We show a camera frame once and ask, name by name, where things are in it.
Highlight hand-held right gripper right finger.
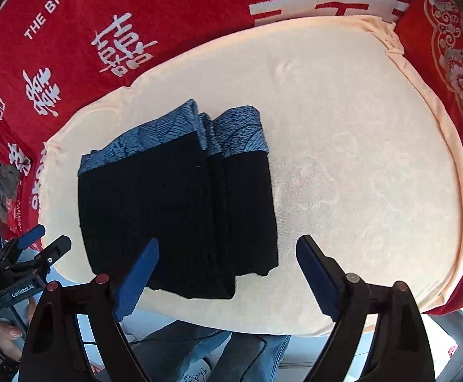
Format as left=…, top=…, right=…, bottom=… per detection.
left=296, top=234, right=436, bottom=382

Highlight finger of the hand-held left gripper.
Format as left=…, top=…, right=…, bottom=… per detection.
left=0, top=224, right=46, bottom=264
left=20, top=235, right=73, bottom=276

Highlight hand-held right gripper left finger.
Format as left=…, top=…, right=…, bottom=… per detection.
left=18, top=238, right=161, bottom=382

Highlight black pants with blue waistband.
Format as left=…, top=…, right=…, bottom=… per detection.
left=76, top=99, right=280, bottom=301

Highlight person's left hand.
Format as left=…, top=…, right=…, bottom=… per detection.
left=0, top=320, right=29, bottom=364

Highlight grey crumpled cloth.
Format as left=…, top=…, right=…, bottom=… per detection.
left=0, top=164, right=22, bottom=225

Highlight person's legs in blue jeans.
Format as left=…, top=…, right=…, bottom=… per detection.
left=130, top=320, right=293, bottom=382

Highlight peach towel mat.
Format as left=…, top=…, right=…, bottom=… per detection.
left=37, top=14, right=463, bottom=337

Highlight red floral cushion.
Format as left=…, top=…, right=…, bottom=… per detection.
left=394, top=0, right=463, bottom=146

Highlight red printed blanket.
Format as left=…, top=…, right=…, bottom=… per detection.
left=0, top=0, right=463, bottom=320

